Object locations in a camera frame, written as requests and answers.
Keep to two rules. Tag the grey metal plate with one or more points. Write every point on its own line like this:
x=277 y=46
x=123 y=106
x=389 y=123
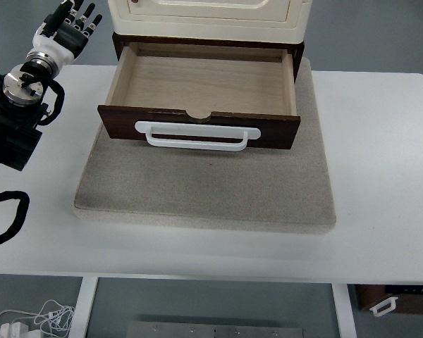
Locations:
x=188 y=330

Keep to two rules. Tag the spare white handle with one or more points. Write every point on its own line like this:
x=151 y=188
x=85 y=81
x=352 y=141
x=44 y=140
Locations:
x=386 y=306

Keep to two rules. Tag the beige foam pad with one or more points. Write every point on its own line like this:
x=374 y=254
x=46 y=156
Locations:
x=268 y=190

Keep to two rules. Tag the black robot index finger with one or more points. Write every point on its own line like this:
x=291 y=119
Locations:
x=76 y=5

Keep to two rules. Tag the spare wooden drawer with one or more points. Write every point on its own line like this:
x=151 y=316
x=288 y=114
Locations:
x=381 y=299

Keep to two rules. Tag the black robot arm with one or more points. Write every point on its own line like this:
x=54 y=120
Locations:
x=30 y=96

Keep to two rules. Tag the dark wooden drawer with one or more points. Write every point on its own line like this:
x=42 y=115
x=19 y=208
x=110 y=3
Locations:
x=205 y=85

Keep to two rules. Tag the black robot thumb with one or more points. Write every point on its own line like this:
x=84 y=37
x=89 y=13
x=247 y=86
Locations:
x=56 y=19

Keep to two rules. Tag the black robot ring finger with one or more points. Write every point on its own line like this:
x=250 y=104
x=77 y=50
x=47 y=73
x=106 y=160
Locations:
x=88 y=31

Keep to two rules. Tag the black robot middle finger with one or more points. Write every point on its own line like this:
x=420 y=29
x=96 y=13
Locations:
x=80 y=22

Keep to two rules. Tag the white table frame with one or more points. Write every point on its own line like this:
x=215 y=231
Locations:
x=83 y=308

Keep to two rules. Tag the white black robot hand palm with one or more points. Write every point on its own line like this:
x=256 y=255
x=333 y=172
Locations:
x=61 y=49

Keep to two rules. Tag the white drawer handle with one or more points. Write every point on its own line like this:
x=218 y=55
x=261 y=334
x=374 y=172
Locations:
x=194 y=136

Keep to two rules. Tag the cream cabinet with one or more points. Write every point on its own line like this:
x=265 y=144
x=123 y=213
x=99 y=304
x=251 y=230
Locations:
x=281 y=22

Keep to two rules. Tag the white power adapter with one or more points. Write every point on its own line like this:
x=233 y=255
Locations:
x=13 y=330

